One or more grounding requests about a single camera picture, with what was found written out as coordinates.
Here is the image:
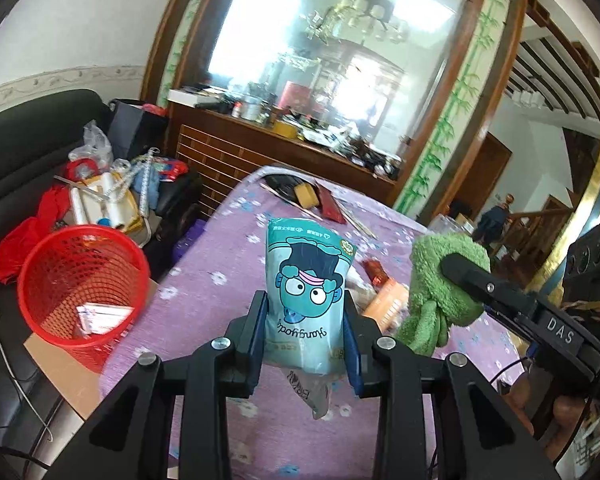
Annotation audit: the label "dark hanging jacket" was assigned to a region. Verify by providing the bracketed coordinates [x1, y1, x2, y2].
[475, 206, 512, 247]

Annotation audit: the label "teal cartoon snack packet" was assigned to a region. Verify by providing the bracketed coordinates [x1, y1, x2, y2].
[262, 216, 357, 421]

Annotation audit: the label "dark paper bag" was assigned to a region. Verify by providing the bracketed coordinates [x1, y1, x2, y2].
[107, 99, 170, 162]

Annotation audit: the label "white power cable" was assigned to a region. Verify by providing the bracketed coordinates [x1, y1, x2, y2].
[0, 330, 56, 433]

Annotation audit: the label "brown cardboard sheet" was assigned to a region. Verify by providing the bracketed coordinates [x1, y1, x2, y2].
[24, 277, 160, 420]

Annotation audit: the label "orange snack packet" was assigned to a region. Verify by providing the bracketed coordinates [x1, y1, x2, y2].
[361, 280, 411, 332]

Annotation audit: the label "wooden mirror cabinet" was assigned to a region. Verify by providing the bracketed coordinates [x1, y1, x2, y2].
[140, 0, 531, 221]

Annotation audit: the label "wooden staircase railing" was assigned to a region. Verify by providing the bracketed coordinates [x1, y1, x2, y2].
[495, 192, 581, 291]

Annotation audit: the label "purple floral tablecloth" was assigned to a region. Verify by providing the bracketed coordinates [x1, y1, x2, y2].
[100, 165, 531, 480]

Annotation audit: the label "dark red packet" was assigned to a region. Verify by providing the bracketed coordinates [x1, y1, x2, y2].
[316, 185, 347, 223]

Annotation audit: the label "red mesh waste basket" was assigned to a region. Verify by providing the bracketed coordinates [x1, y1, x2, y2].
[17, 225, 152, 375]

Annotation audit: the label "green fluffy cloth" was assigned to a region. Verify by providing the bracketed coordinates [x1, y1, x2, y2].
[395, 232, 492, 356]

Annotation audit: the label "white printed paper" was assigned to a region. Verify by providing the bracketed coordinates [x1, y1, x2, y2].
[76, 304, 135, 335]

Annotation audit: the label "clear plastic bag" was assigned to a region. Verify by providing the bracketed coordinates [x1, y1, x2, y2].
[69, 120, 115, 181]

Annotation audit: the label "black sofa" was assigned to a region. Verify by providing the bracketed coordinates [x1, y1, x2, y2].
[0, 89, 206, 466]

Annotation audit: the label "wooden door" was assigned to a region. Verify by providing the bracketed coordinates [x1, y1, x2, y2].
[462, 131, 513, 216]

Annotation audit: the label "red candy wrapper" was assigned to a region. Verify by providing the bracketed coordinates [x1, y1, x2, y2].
[362, 258, 393, 288]

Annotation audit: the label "silver green sachets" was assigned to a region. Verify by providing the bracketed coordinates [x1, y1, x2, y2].
[337, 206, 378, 240]

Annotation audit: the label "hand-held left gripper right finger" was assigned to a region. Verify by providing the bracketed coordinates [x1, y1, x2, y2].
[342, 295, 561, 480]

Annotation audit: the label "black backpack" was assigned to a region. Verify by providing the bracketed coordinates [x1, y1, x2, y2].
[152, 170, 205, 241]

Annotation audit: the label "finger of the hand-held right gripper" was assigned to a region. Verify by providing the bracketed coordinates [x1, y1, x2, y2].
[440, 252, 539, 322]

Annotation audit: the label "blue cloth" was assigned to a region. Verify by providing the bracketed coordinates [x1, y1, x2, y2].
[132, 162, 162, 210]

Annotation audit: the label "red cloth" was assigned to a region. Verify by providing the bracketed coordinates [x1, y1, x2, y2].
[0, 185, 72, 283]

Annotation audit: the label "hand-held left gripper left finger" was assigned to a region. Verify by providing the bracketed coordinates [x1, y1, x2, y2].
[55, 290, 281, 480]

